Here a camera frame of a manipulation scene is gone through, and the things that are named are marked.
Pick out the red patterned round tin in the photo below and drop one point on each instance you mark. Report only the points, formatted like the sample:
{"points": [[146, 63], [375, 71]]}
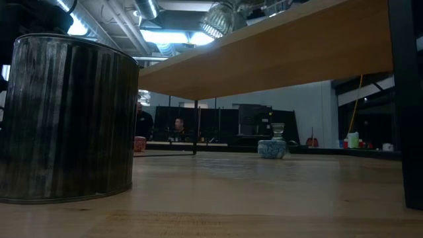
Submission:
{"points": [[139, 144]]}

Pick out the silver round air duct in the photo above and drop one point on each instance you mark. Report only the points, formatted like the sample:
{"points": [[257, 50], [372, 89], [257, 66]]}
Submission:
{"points": [[147, 8]]}

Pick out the person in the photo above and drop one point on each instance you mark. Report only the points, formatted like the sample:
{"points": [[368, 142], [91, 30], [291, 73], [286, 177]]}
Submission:
{"points": [[144, 125], [179, 125]]}

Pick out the white cup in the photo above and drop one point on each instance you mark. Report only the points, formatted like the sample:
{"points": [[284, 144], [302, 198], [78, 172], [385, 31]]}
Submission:
{"points": [[388, 147]]}

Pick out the black partition panel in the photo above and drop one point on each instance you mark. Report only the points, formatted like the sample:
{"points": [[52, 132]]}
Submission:
{"points": [[215, 125]]}

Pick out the small red bottle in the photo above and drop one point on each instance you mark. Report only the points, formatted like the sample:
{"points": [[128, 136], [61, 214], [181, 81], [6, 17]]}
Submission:
{"points": [[345, 144]]}

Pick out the ceiling light panel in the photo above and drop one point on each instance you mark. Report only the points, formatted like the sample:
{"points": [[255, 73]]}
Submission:
{"points": [[165, 37]]}

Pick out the ribbed metal candle tin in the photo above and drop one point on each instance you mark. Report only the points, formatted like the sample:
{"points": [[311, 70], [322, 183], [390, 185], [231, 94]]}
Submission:
{"points": [[221, 18], [66, 115]]}

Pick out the black equipment cabinet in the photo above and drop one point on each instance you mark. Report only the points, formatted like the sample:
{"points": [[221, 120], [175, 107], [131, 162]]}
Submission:
{"points": [[254, 119]]}

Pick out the green ribbed glass candlestick holder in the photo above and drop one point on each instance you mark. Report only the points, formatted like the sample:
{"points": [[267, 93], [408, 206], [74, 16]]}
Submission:
{"points": [[278, 129]]}

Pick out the white plastic jug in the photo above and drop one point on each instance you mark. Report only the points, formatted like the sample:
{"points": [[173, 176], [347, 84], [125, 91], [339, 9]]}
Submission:
{"points": [[353, 140]]}

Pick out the ceiling tube light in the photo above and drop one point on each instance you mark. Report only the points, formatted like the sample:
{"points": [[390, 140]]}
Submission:
{"points": [[77, 28]]}

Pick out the red small containers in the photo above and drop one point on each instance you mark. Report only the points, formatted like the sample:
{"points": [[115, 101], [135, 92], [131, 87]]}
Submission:
{"points": [[366, 145]]}

